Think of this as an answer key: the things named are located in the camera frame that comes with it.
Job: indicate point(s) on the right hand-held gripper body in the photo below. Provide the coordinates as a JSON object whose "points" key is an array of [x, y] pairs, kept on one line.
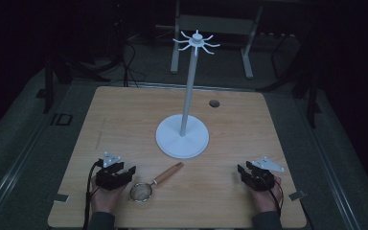
{"points": [[262, 182]]}

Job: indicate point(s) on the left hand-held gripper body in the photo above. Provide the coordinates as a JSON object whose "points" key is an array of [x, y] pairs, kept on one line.
{"points": [[108, 181]]}

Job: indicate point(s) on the white hook stand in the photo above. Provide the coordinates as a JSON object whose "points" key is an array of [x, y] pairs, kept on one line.
{"points": [[182, 137]]}

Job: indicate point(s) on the person's right hand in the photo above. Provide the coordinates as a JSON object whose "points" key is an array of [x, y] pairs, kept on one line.
{"points": [[266, 199]]}

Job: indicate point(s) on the person's left hand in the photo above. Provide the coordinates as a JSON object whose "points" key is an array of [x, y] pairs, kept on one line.
{"points": [[105, 199]]}

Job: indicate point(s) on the grey tape piece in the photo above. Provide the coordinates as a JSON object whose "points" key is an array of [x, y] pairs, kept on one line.
{"points": [[297, 195], [61, 198]]}

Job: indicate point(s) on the black metal stand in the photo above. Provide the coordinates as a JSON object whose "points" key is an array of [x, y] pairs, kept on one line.
{"points": [[49, 86], [311, 96]]}

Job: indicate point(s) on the white metal desk frame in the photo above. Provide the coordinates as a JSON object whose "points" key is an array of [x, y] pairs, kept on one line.
{"points": [[217, 24]]}

